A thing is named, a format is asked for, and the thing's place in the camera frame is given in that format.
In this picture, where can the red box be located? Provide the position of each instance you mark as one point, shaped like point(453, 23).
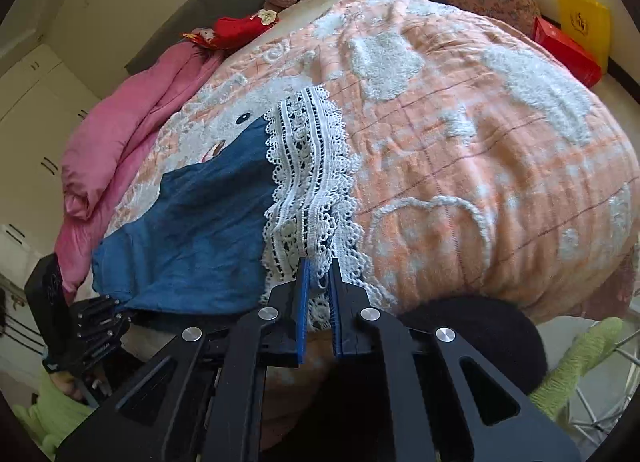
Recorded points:
point(565, 50)

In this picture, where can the pink floral quilt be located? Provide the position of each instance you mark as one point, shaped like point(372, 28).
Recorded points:
point(495, 5)

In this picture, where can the person's left hand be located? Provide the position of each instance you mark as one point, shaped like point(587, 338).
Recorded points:
point(70, 384)

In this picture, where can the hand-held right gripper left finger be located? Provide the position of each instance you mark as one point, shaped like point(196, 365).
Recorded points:
point(301, 314)

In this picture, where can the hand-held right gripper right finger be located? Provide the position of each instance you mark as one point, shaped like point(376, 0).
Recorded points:
point(336, 314)

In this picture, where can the blue denim jeans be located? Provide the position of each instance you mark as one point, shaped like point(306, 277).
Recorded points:
point(200, 232)

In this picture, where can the white wardrobe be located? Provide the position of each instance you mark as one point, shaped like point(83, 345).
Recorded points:
point(30, 107)

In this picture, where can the person's left forearm green sleeve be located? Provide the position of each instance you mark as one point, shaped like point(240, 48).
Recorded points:
point(45, 417)

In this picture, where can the orange white printed blanket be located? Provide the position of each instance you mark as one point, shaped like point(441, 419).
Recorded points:
point(475, 167)

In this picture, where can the red floral garment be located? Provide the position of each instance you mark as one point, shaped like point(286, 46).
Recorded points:
point(235, 27)

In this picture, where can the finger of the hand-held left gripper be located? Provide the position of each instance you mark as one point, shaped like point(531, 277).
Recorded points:
point(97, 312)
point(102, 344)

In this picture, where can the yellow paper bag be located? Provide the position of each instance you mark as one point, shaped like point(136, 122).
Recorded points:
point(585, 27)

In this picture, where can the person's right forearm green sleeve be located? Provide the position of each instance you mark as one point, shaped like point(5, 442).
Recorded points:
point(575, 367)

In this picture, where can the grey headboard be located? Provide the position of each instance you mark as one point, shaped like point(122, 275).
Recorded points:
point(200, 2)

